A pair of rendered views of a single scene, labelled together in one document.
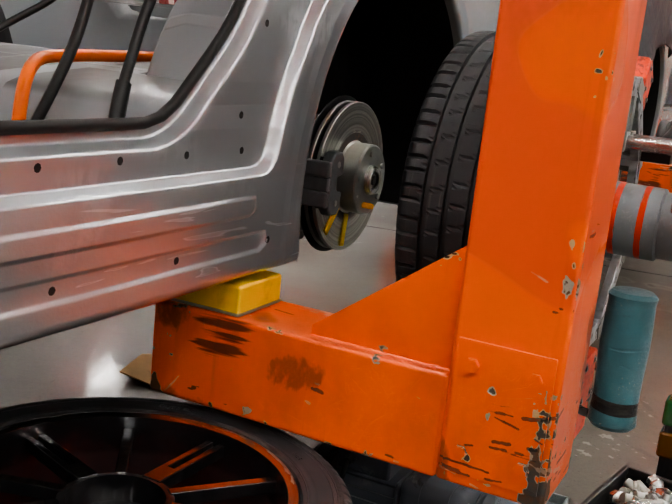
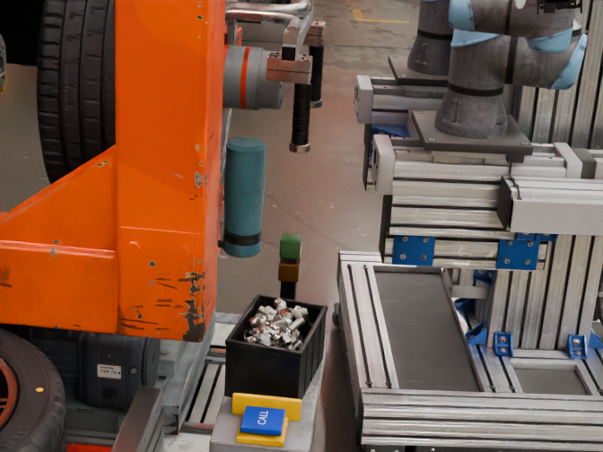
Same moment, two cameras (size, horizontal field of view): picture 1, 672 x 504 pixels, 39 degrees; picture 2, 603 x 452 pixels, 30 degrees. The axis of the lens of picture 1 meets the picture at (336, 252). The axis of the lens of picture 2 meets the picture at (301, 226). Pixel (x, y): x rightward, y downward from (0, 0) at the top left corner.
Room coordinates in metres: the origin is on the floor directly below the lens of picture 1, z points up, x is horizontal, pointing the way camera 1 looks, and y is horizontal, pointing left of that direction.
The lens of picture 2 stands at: (-0.55, 0.20, 1.52)
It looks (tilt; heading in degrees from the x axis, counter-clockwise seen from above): 22 degrees down; 338
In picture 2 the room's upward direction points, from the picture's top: 4 degrees clockwise
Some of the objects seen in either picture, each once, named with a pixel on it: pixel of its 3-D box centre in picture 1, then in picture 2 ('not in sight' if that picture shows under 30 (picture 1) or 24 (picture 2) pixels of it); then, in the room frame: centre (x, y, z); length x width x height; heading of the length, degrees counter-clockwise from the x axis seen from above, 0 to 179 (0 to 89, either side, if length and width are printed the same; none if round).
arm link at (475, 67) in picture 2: not in sight; (483, 50); (1.44, -0.98, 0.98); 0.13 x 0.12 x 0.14; 57
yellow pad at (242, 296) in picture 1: (227, 286); not in sight; (1.53, 0.18, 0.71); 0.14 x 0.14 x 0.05; 64
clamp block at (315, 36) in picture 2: not in sight; (304, 31); (1.89, -0.76, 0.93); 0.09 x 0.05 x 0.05; 64
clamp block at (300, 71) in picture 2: not in sight; (289, 67); (1.58, -0.61, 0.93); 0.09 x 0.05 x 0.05; 64
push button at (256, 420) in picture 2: not in sight; (263, 422); (1.00, -0.37, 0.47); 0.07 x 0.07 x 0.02; 64
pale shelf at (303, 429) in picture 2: not in sight; (274, 388); (1.15, -0.45, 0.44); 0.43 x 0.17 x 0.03; 154
